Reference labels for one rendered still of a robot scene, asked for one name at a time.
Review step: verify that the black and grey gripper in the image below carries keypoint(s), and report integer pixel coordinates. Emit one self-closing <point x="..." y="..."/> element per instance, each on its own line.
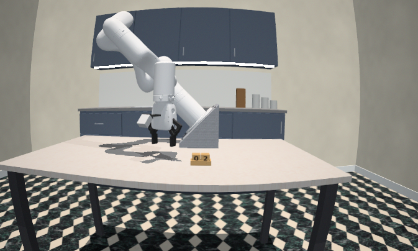
<point x="164" y="122"/>

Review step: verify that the tan calendar cube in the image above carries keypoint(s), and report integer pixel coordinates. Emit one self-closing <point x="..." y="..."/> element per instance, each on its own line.
<point x="196" y="157"/>
<point x="205" y="157"/>

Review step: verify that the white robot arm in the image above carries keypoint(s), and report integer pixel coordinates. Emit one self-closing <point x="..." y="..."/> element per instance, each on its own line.
<point x="116" y="37"/>

